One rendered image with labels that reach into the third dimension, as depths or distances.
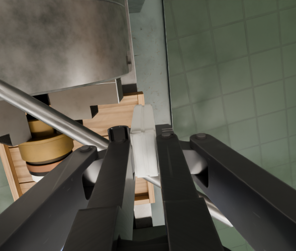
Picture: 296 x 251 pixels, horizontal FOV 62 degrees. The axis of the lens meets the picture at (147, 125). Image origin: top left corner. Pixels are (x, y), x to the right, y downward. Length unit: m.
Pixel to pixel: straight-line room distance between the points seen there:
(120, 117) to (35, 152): 0.27
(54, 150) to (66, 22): 0.20
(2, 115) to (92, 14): 0.19
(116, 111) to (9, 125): 0.29
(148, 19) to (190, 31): 0.61
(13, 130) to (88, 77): 0.16
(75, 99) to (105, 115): 0.24
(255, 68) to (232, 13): 0.36
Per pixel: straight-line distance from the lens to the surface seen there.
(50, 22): 0.27
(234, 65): 1.62
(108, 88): 0.37
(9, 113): 0.39
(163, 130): 0.16
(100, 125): 0.62
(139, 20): 0.95
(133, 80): 0.62
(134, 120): 0.16
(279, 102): 1.80
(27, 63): 0.27
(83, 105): 0.38
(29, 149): 0.42
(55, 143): 0.41
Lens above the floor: 1.48
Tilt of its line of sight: 72 degrees down
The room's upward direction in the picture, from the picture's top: 164 degrees clockwise
